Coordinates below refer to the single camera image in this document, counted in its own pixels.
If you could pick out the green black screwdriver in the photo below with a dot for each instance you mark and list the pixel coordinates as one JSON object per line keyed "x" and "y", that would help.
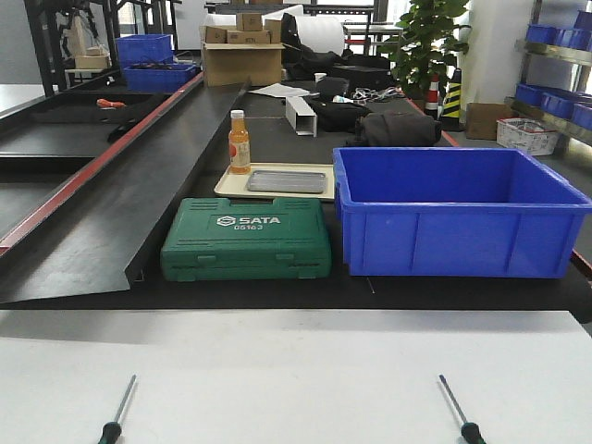
{"x": 112, "y": 430}
{"x": 470, "y": 431}

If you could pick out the grey metal tray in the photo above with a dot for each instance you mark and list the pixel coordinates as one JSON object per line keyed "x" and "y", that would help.
{"x": 287, "y": 181}

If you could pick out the green SATA tool case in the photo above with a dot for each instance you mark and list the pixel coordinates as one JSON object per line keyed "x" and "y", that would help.
{"x": 216, "y": 239}

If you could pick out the orange juice bottle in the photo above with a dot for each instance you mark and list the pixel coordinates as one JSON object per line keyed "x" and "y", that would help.
{"x": 239, "y": 144}

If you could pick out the white rectangular tube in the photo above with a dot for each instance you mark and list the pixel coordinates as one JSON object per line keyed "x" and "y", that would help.
{"x": 301, "y": 116}

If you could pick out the black bag on table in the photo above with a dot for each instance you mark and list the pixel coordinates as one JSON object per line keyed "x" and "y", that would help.
{"x": 337, "y": 117}

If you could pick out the large blue plastic bin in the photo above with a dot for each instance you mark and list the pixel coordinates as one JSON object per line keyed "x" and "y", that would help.
{"x": 454, "y": 212}

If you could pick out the dark grey bag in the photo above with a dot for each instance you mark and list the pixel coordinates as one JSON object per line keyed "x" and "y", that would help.
{"x": 395, "y": 129}

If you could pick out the white paper sheet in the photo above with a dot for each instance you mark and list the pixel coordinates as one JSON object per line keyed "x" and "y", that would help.
{"x": 279, "y": 90}

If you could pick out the red white traffic cone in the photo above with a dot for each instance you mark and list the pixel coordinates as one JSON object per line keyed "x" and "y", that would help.
{"x": 431, "y": 99}

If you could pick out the large open cardboard box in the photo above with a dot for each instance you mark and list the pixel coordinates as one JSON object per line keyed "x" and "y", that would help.
{"x": 229, "y": 63}

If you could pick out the yellow black striped cone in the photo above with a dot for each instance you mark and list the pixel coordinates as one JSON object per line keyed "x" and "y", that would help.
{"x": 451, "y": 112}

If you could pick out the blue crate on left table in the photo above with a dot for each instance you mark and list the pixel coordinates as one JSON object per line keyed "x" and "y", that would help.
{"x": 159, "y": 79}

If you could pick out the black metal ramp panel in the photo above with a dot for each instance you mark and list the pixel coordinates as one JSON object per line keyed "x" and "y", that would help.
{"x": 95, "y": 234}

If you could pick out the brown cardboard box on floor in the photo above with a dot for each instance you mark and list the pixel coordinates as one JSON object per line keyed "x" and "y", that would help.
{"x": 482, "y": 120}

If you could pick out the green potted plant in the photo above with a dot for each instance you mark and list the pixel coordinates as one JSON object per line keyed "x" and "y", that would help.
{"x": 428, "y": 43}

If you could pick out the blue crate stacked behind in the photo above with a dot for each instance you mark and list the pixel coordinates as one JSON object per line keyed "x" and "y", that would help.
{"x": 144, "y": 48}

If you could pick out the white plastic basket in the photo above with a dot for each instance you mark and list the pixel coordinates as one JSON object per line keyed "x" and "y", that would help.
{"x": 527, "y": 135}

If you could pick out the metal storage shelf rack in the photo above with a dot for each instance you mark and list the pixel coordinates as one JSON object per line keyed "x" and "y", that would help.
{"x": 554, "y": 85}

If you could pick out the orange handled tool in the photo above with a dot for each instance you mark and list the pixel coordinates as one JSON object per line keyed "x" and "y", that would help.
{"x": 107, "y": 104}

